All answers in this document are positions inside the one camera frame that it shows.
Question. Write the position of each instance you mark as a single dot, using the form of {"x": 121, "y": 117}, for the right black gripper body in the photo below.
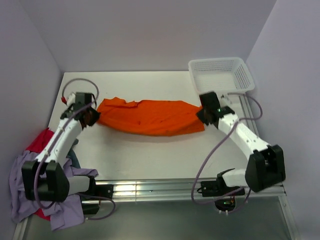
{"x": 202, "y": 115}

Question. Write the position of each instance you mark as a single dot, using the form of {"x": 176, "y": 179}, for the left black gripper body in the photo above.
{"x": 94, "y": 116}

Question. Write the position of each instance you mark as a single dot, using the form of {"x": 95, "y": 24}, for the orange t shirt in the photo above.
{"x": 157, "y": 118}

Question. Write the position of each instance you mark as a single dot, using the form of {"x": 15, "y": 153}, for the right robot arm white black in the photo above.
{"x": 265, "y": 163}

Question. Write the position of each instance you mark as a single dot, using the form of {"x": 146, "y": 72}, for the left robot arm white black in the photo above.
{"x": 44, "y": 178}

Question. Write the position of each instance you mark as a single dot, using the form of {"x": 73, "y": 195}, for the white perforated plastic basket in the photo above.
{"x": 221, "y": 75}

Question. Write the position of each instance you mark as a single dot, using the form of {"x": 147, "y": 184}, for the teal blue t shirt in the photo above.
{"x": 74, "y": 160}

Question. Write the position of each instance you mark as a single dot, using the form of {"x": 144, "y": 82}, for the red t shirt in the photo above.
{"x": 41, "y": 141}

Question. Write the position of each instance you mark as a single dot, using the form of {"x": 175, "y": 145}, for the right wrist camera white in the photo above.
{"x": 225, "y": 100}

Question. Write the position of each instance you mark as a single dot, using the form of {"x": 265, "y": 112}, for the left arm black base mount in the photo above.
{"x": 91, "y": 203}

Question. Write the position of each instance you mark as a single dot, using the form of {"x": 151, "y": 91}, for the aluminium front rail frame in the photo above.
{"x": 163, "y": 210}

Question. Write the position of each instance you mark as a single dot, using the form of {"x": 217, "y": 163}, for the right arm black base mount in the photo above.
{"x": 217, "y": 188}

